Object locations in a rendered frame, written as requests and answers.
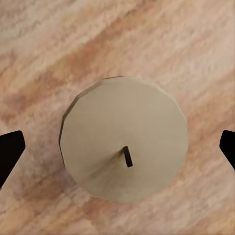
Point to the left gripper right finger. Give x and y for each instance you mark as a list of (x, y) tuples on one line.
[(227, 146)]

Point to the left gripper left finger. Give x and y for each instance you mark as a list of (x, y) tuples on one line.
[(12, 145)]

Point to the pillar candle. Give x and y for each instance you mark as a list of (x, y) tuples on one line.
[(123, 139)]

